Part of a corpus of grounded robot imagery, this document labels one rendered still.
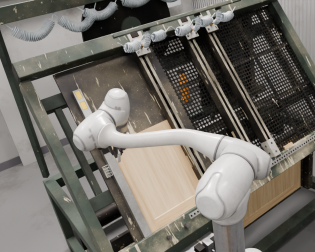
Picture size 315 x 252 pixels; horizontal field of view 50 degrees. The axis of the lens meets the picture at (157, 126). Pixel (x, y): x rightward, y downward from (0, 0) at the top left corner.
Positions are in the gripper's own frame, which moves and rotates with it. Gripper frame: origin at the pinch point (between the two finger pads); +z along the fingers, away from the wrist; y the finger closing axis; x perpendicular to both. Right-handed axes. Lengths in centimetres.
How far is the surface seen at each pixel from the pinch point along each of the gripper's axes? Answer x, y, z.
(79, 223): -20, 19, 86
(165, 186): 6, -30, 44
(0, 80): -298, 5, 167
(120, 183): -4.9, -4.3, 34.6
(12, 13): -121, 6, -16
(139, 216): 14.0, -5.7, 45.3
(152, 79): -47, -53, 8
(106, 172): -14.9, -0.5, 33.0
